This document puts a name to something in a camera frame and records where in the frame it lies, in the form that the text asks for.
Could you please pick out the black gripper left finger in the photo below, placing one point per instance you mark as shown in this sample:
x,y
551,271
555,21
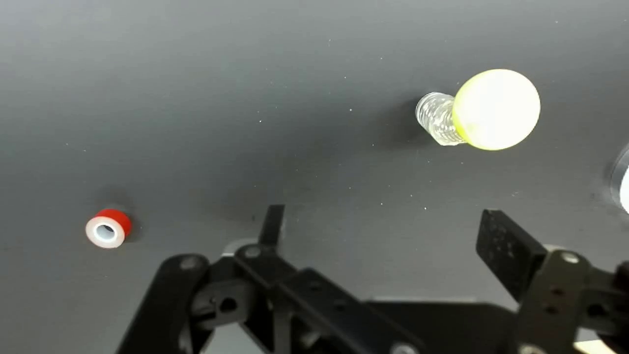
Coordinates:
x,y
272,226

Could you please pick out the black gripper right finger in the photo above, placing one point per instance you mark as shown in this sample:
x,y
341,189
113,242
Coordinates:
x,y
510,251

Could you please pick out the yellow ball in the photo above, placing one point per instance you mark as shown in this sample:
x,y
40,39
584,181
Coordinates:
x,y
496,108

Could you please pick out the clear plastic cup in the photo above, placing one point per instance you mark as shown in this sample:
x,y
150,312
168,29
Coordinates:
x,y
435,116

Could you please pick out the red tape roll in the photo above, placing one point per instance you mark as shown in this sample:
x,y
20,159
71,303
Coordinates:
x,y
109,228

